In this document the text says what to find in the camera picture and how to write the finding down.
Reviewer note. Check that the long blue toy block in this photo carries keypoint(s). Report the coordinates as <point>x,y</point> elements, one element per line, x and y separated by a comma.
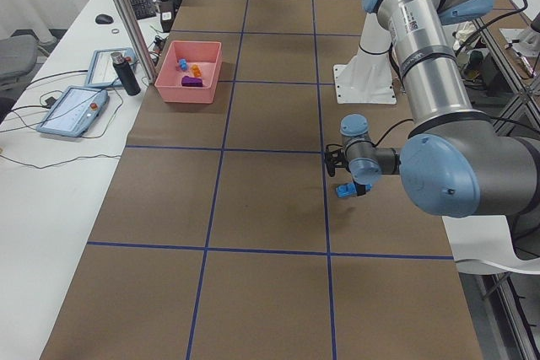
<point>348,190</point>

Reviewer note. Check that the small blue toy block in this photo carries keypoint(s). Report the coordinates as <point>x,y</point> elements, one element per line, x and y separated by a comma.
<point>183,65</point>

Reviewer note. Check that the orange toy block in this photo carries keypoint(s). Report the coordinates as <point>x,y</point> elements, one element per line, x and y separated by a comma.
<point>196,71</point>

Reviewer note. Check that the purple toy block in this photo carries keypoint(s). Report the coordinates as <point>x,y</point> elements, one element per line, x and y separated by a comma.
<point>191,82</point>

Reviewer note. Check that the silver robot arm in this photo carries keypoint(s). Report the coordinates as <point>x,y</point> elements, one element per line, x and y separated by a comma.
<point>453,164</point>

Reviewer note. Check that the black box with label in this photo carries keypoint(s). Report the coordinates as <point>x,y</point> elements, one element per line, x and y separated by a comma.
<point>167,15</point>

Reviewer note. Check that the pink plastic box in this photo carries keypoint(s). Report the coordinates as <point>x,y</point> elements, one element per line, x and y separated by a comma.
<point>207,55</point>

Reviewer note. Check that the black keyboard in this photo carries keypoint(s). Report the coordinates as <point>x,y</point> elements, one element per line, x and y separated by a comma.
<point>143,9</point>

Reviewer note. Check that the white chair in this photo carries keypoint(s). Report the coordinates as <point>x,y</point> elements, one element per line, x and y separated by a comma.
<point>482,246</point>

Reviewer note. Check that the black computer mouse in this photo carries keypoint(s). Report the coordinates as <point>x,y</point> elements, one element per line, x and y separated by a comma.
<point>103,19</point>

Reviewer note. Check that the black water bottle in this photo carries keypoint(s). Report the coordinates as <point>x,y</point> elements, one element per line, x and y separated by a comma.
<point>125,73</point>

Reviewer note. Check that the far teach pendant tablet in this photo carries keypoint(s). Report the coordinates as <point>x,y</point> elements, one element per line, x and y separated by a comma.
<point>101,72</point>

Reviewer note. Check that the teach pendant tablet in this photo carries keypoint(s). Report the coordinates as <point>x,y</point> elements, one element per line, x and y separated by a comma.
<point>101,72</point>
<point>74,112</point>

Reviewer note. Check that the near teach pendant tablet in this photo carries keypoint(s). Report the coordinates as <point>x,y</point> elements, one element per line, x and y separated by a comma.
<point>74,112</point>

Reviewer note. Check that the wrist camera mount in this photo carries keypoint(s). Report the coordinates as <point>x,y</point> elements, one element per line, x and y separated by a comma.
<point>334,158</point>

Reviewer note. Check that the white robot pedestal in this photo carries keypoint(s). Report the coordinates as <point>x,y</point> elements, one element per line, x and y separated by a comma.
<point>367,77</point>

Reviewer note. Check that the aluminium frame post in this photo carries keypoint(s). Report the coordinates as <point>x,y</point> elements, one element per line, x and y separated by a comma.
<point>135,35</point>

